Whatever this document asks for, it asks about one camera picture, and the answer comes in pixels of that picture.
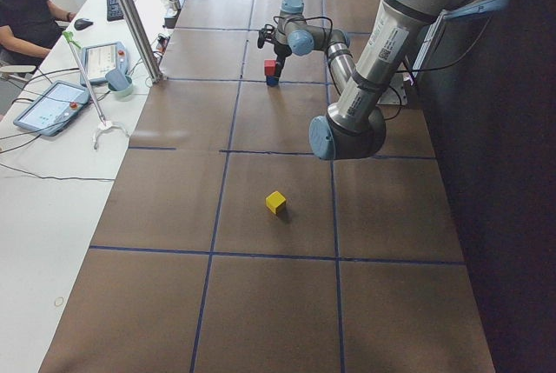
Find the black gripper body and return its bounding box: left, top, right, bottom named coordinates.
left=274, top=42, right=291, bottom=60

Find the red block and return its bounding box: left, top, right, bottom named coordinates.
left=263, top=59, right=277, bottom=77

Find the blue block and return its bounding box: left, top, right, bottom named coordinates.
left=266, top=76, right=279, bottom=87

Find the yellow block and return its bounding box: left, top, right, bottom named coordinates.
left=265, top=190, right=287, bottom=215

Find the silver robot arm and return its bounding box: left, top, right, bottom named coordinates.
left=268, top=0, right=509, bottom=160

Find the metal cylinder weight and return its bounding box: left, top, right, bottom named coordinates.
left=168, top=0, right=181, bottom=11

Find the black keyboard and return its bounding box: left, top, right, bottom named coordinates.
left=106, top=0, right=124, bottom=22

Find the far teach pendant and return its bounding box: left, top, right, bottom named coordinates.
left=80, top=42, right=129, bottom=85

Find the teach pendant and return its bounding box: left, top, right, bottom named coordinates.
left=80, top=42, right=129, bottom=85
left=13, top=81, right=90, bottom=137

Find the grabber reacher stick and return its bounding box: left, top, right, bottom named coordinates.
left=62, top=30, right=129, bottom=150

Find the black computer mouse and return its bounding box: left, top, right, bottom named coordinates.
left=74, top=18, right=94, bottom=30

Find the near teach pendant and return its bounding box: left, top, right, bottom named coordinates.
left=13, top=81, right=90, bottom=137

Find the seated person black shirt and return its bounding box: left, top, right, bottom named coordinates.
left=1, top=0, right=76, bottom=66

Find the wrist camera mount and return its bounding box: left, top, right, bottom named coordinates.
left=257, top=23, right=275, bottom=49

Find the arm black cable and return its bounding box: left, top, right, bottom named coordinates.
left=260, top=15, right=490, bottom=121

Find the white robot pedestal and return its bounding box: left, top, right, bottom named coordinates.
left=378, top=73, right=407, bottom=106

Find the aluminium frame post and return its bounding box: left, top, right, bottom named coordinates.
left=119, top=0, right=162, bottom=84

